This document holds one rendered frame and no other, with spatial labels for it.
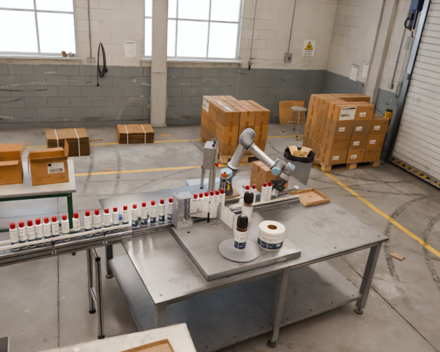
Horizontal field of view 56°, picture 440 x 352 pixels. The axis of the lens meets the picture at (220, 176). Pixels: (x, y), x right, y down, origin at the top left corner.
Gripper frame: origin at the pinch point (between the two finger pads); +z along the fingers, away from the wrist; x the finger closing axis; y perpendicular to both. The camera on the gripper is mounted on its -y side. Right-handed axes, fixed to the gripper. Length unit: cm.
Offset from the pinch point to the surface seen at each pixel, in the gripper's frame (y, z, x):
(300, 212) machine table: 21.4, -1.1, 22.9
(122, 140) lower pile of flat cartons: -425, 86, 25
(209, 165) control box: -1, 0, -78
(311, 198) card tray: 1, -16, 48
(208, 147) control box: -2, -13, -86
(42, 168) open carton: -122, 90, -160
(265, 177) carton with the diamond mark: -16.4, -12.0, -3.1
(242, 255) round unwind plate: 69, 39, -60
